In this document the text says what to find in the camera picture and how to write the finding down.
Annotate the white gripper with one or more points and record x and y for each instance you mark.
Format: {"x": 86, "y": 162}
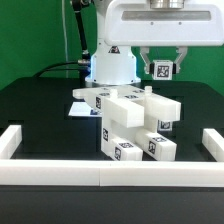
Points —
{"x": 137, "y": 23}

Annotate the white tagged cube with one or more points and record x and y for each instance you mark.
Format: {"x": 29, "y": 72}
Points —
{"x": 165, "y": 126}
{"x": 163, "y": 70}

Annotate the white chair back frame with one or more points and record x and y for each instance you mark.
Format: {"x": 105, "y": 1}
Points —
{"x": 93, "y": 97}

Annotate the white chair seat part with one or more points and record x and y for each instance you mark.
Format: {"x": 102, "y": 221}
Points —
{"x": 128, "y": 133}

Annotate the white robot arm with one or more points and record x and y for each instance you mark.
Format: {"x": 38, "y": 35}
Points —
{"x": 116, "y": 65}

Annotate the white marker base sheet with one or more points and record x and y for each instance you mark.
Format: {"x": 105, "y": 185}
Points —
{"x": 82, "y": 109}

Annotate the black cable post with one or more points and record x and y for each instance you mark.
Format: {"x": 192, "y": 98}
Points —
{"x": 77, "y": 6}

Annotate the white U-shaped fence wall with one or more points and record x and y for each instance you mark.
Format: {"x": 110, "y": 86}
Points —
{"x": 101, "y": 173}

